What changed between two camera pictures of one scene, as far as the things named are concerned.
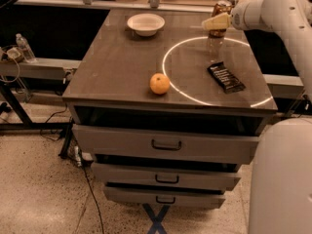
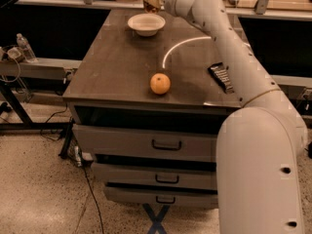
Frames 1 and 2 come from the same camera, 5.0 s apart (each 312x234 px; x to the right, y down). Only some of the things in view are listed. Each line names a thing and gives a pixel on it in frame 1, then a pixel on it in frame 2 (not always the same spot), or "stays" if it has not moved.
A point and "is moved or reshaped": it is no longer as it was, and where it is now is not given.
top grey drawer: x=169 y=145 stays
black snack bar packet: x=226 y=78 stays
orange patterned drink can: x=222 y=7 is moved or reshaped
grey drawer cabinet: x=166 y=108 stays
